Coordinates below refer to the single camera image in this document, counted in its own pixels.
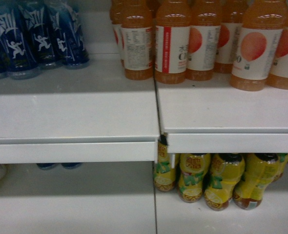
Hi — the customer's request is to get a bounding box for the yellow lemon tea bottle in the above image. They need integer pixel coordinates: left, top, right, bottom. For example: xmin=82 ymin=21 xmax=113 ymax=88
xmin=177 ymin=153 xmax=211 ymax=203
xmin=233 ymin=153 xmax=279 ymax=210
xmin=153 ymin=141 xmax=180 ymax=192
xmin=204 ymin=153 xmax=245 ymax=211

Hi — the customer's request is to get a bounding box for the white upper shelf left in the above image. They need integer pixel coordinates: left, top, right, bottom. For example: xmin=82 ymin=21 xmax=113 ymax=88
xmin=0 ymin=54 xmax=160 ymax=163

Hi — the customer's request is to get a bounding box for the white shelf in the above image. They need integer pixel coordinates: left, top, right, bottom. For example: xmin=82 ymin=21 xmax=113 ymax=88
xmin=156 ymin=74 xmax=288 ymax=153
xmin=0 ymin=54 xmax=160 ymax=163

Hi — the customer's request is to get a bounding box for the white upper shelf right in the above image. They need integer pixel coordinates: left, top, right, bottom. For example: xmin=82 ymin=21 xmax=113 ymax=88
xmin=156 ymin=74 xmax=288 ymax=153

